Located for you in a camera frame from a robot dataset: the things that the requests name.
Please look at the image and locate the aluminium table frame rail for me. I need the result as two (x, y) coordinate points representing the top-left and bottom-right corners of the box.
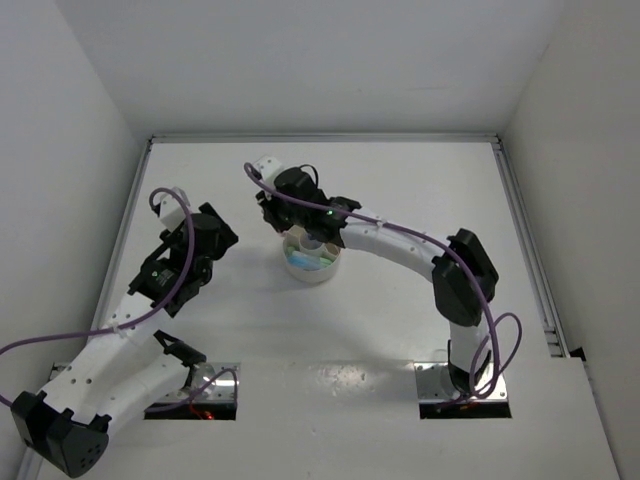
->
(19, 130), (571, 480)

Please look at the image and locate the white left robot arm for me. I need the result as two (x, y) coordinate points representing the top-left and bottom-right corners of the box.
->
(10, 203), (238, 479)

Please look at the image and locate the white round divided organizer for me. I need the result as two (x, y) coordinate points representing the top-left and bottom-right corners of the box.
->
(281, 226), (342, 284)

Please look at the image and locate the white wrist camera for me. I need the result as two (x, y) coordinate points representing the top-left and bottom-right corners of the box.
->
(252, 155), (285, 188)
(149, 186), (191, 232)

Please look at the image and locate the light blue eraser case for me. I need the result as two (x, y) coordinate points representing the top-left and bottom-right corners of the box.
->
(287, 252), (323, 271)

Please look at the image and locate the metal base plate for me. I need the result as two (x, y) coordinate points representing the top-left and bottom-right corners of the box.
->
(414, 362), (509, 405)
(154, 362), (241, 406)

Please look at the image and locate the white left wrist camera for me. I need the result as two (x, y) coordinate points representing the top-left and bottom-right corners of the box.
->
(149, 186), (191, 232)

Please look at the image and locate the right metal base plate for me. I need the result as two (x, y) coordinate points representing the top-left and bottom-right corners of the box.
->
(414, 362), (509, 405)

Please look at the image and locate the green highlighter pen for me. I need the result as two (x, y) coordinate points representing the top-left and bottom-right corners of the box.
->
(319, 255), (338, 268)

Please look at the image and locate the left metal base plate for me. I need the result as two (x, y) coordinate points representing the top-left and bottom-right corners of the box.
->
(154, 362), (241, 406)

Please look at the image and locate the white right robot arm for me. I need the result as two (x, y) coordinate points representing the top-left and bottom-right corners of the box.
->
(243, 163), (500, 397)

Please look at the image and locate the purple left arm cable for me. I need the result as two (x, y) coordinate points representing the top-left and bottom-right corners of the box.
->
(0, 187), (241, 414)

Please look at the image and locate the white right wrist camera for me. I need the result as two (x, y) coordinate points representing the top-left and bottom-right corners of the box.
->
(252, 155), (285, 188)

